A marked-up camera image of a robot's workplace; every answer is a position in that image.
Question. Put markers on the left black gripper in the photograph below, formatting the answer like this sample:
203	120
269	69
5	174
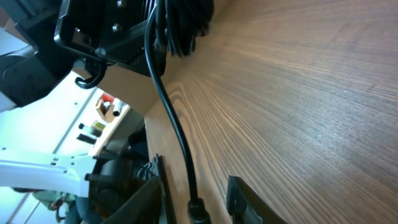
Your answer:
106	30

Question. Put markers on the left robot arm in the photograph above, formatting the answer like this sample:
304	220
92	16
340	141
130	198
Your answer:
30	74

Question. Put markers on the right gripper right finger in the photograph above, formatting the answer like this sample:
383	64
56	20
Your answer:
246	207

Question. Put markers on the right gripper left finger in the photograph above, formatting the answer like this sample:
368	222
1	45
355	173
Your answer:
151	203

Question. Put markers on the background shelf with items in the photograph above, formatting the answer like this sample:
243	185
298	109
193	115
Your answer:
105	115

